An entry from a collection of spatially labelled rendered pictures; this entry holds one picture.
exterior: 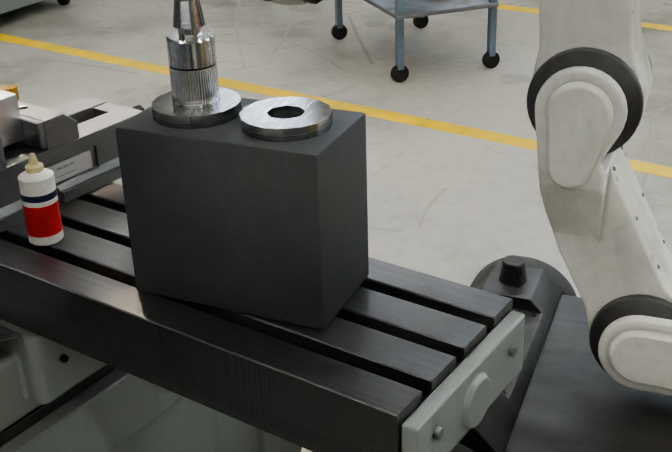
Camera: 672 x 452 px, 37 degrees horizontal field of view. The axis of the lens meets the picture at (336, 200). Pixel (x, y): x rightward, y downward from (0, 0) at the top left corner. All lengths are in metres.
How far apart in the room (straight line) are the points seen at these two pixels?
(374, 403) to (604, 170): 0.55
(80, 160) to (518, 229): 2.09
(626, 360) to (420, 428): 0.57
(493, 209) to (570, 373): 1.83
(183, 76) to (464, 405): 0.41
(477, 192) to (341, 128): 2.52
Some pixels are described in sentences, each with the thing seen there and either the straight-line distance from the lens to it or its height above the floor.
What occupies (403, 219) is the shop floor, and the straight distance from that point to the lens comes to 3.27.
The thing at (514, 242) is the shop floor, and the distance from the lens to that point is 3.15.
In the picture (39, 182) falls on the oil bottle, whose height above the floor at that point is 1.00.
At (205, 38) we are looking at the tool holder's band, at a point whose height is 1.19.
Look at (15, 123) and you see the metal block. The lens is 1.30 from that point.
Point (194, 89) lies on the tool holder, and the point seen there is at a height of 1.14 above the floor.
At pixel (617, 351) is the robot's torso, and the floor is 0.69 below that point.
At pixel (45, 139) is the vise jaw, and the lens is 1.29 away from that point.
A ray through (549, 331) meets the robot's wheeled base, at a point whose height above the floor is 0.57.
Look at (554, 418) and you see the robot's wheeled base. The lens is 1.47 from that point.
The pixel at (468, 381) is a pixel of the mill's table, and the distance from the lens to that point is 0.96.
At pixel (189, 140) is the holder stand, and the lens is 0.97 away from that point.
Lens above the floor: 1.45
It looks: 25 degrees down
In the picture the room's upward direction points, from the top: 2 degrees counter-clockwise
